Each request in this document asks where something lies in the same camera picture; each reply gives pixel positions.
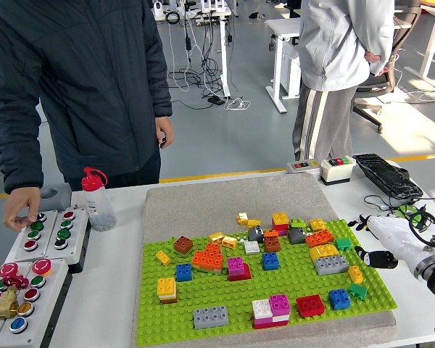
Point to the black keyboard tray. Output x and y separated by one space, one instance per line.
384 174

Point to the light green tape roll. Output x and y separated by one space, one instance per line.
406 210

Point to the red square brick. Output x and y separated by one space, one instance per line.
310 306

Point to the white desk with tower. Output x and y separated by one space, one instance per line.
279 27

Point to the orange brick cluster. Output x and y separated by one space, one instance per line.
207 259

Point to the white small camera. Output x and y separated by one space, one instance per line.
158 9

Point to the white emergency-stop button box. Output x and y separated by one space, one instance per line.
36 319

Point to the person's right hand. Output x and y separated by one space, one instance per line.
23 204

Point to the grey eight-stud brick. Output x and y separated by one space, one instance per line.
211 317

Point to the grey switch box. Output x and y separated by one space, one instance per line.
301 166

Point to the orange long brick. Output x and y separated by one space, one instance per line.
319 238

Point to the white switch box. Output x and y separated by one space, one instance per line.
335 174

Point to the white eight-button control box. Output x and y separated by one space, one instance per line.
50 239

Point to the green small brick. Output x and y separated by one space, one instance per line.
343 244

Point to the dark grey brick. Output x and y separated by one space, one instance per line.
296 236

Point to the dark green brick piece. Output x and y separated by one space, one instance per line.
358 291

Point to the blue square brick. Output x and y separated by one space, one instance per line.
270 261
339 299
184 272

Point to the green studded baseplate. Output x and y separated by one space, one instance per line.
210 291

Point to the brown square brick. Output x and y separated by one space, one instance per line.
183 245

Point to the person's hand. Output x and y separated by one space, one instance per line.
378 63

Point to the black power adapter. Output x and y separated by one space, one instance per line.
216 100

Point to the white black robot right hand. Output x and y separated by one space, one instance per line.
395 239

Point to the yellow red brick stack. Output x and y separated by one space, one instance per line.
280 219

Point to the brass valve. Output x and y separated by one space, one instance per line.
3 308

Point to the clear bottle red cap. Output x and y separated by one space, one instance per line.
96 206

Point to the grey sloped brick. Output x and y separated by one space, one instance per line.
255 234

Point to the person's left hand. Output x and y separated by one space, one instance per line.
165 132

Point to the yellow curved brick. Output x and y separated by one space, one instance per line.
323 251

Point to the magenta square brick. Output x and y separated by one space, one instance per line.
236 265
280 303

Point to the white flat square brick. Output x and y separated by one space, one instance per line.
252 247

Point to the person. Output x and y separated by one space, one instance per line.
87 72
333 43

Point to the white computer tower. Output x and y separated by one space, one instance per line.
288 72

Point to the grey-brown table mat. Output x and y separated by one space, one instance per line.
221 199

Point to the yellow square brick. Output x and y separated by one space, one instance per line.
317 225

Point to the lime green brick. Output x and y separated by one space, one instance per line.
298 223

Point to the red sloped brick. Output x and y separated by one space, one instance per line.
247 274

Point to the yellow tan brick stack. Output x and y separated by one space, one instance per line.
166 286

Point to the orange brown brick stack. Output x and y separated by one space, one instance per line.
272 243

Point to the small narrow yellow brick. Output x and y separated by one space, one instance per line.
355 274
163 257

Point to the white magenta brick stack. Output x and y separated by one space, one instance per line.
261 308

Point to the grey block with hole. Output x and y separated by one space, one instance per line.
59 201

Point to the shiny gold brick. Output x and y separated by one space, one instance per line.
230 243
216 238

